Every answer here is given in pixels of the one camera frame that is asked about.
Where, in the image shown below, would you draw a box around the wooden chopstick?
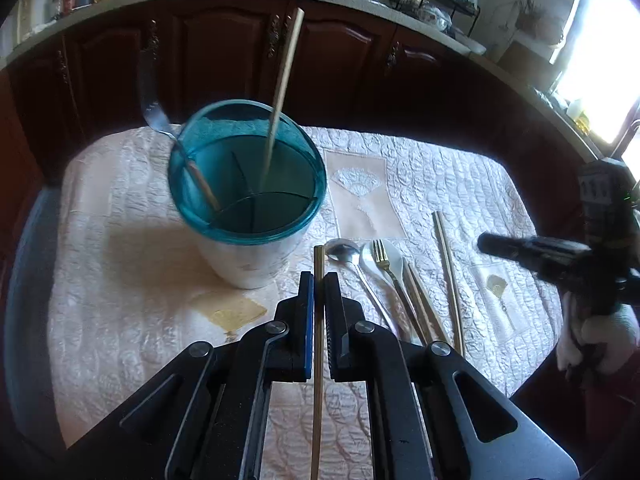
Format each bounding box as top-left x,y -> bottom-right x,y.
402,261 -> 450,344
258,8 -> 305,192
310,245 -> 324,480
432,211 -> 465,356

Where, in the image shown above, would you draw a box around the silver metal spoon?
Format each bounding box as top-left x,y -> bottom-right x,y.
323,238 -> 401,337

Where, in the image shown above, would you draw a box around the lower wooden kitchen cabinets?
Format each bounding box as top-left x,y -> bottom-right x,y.
1,0 -> 589,240

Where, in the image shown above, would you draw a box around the white gloved right hand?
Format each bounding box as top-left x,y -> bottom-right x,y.
555,292 -> 639,375

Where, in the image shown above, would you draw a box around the white quilted table cloth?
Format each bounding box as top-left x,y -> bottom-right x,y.
44,123 -> 564,480

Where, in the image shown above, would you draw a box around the teal rimmed utensil cup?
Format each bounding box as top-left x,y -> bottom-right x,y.
167,100 -> 328,289

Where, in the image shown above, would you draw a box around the silver fork in cup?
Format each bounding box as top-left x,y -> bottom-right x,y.
138,47 -> 220,212

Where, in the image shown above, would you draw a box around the gold fork black handle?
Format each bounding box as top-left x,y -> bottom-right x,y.
372,238 -> 427,347

